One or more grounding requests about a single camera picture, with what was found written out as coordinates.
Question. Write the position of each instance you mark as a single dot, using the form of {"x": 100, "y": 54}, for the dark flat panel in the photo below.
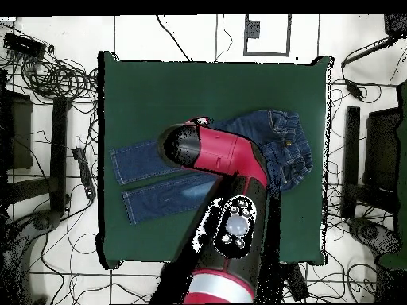
{"x": 20, "y": 133}
{"x": 381, "y": 149}

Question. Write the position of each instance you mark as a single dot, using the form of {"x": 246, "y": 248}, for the black corner box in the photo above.
{"x": 396, "y": 25}

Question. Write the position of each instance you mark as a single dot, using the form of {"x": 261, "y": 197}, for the grey square floor frame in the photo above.
{"x": 288, "y": 35}

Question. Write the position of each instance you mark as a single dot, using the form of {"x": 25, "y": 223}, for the black round stand base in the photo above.
{"x": 369, "y": 232}
{"x": 43, "y": 220}

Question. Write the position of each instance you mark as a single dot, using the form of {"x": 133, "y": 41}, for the black rod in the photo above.
{"x": 365, "y": 52}

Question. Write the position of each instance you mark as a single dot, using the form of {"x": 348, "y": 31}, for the blue denim jeans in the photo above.
{"x": 143, "y": 162}

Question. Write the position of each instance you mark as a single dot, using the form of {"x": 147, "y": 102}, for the black stand leg bar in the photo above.
{"x": 58, "y": 152}
{"x": 352, "y": 159}

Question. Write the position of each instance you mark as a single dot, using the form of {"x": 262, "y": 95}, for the black power brick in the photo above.
{"x": 354, "y": 89}

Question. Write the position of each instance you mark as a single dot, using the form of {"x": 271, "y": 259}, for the black power strip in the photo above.
{"x": 84, "y": 173}
{"x": 299, "y": 282}

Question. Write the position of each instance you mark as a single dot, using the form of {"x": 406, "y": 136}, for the dark green table cloth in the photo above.
{"x": 190, "y": 89}

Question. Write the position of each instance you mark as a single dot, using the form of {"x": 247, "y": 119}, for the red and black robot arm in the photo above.
{"x": 222, "y": 152}

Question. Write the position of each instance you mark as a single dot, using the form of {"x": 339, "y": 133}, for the small grey square patch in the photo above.
{"x": 253, "y": 29}

